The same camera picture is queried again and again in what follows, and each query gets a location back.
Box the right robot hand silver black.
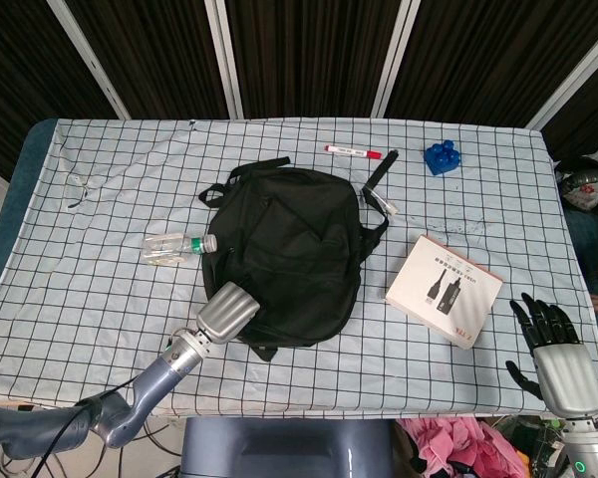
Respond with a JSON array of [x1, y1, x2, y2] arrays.
[[505, 292, 598, 417]]

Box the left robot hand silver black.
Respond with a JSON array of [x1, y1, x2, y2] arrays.
[[197, 282, 261, 345]]

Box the black backpack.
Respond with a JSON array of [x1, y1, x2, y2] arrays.
[[197, 148, 401, 362]]

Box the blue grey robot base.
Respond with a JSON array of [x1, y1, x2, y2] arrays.
[[180, 416, 395, 478]]

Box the white red printed plastic bag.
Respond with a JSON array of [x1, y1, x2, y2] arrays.
[[562, 181, 598, 210]]

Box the clear plastic bottle green label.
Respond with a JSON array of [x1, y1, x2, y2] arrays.
[[142, 232, 218, 268]]

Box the light blue checkered tablecloth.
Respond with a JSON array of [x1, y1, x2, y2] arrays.
[[0, 118, 598, 417]]

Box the pink clothing pile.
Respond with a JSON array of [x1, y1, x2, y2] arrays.
[[398, 416, 529, 478]]

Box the person in blue jeans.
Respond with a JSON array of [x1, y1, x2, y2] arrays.
[[562, 204, 598, 364]]

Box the white product box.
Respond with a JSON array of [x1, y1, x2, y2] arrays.
[[384, 234, 504, 353]]

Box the white marker red cap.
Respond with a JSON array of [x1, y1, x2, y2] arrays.
[[323, 143, 384, 161]]

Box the blue building block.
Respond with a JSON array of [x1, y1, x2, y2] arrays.
[[423, 140, 462, 176]]

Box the black floor cables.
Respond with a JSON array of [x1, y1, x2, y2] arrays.
[[0, 407, 183, 478]]

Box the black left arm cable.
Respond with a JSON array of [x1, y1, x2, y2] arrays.
[[32, 372, 149, 478]]

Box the grey flexible hose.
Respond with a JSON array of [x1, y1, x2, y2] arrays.
[[560, 157, 598, 189]]

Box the white metal frame post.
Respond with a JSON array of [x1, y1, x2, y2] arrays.
[[47, 0, 132, 120], [371, 0, 423, 119], [203, 0, 244, 120], [525, 19, 598, 129]]

